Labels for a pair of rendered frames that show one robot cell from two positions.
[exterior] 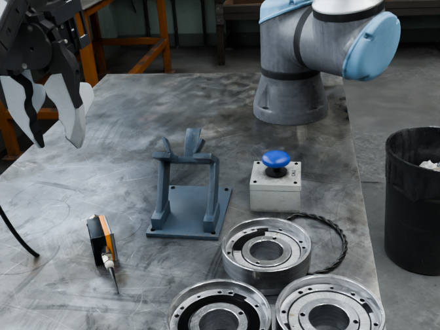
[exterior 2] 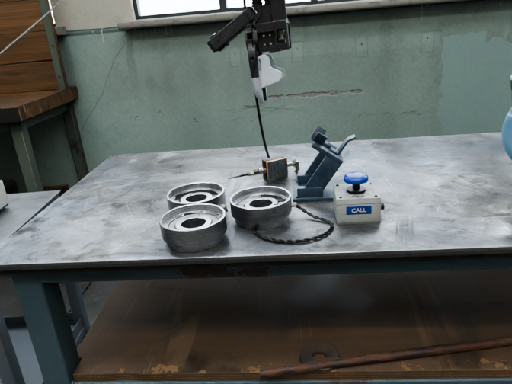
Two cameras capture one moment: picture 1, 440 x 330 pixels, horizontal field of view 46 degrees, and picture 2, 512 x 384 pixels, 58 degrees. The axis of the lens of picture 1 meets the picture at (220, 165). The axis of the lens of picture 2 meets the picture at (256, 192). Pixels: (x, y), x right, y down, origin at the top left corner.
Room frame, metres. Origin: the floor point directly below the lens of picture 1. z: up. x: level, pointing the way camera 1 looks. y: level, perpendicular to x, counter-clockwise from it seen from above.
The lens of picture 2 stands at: (0.43, -0.78, 1.13)
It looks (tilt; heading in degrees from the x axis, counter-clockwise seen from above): 21 degrees down; 86
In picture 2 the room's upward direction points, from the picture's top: 5 degrees counter-clockwise
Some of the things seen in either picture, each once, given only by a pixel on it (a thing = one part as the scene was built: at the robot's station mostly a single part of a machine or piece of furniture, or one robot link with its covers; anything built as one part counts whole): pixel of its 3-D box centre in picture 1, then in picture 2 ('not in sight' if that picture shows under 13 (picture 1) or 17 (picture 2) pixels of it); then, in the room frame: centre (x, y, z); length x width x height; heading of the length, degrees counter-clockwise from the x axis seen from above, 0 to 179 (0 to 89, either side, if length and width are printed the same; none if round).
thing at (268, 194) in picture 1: (276, 183); (359, 202); (0.65, -0.08, 0.82); 0.08 x 0.07 x 0.05; 170
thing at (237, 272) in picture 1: (266, 256); (260, 207); (0.49, -0.05, 0.82); 0.10 x 0.10 x 0.04
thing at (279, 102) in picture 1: (290, 88); not in sight; (0.98, -0.15, 0.85); 0.15 x 0.15 x 0.10
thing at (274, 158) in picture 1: (275, 169); (356, 187); (0.65, -0.08, 0.85); 0.04 x 0.04 x 0.05
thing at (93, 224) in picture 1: (101, 251); (264, 169); (0.52, 0.15, 0.82); 0.17 x 0.02 x 0.04; 19
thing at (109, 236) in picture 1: (106, 238); (276, 168); (0.55, 0.15, 0.82); 0.05 x 0.02 x 0.04; 19
